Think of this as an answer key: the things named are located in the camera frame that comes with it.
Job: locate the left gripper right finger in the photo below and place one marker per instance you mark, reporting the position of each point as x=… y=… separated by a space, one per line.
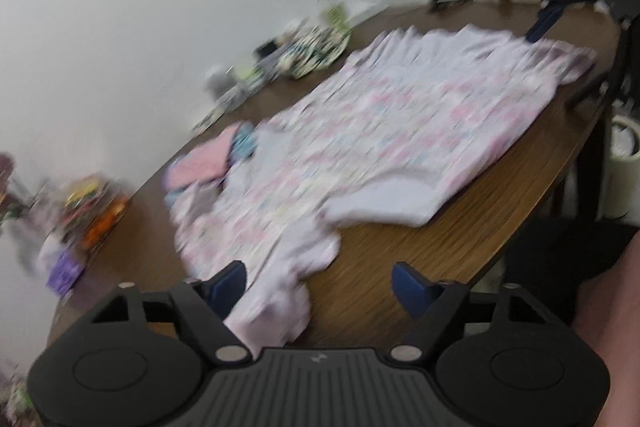
x=435 y=309

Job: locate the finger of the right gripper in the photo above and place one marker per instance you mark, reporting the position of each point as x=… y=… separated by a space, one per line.
x=546 y=19

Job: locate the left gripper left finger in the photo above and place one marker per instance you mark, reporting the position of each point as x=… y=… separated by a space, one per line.
x=201 y=308

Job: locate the pink floral dress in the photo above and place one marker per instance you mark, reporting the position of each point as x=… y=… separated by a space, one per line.
x=403 y=126

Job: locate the pink blue purple garment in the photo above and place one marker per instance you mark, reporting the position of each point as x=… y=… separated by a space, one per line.
x=210 y=161

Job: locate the plastic bag of snacks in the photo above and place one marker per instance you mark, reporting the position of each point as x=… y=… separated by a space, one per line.
x=78 y=215

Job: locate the purple tissue box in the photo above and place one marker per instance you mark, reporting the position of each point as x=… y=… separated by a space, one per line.
x=65 y=273

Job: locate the white round robot toy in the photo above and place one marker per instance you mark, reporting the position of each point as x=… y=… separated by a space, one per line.
x=222 y=86

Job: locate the dried pink flower bouquet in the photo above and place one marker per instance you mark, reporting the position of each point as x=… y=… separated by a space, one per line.
x=17 y=202

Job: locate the cream green floral cloth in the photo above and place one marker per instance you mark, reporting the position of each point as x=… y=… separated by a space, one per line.
x=316 y=48

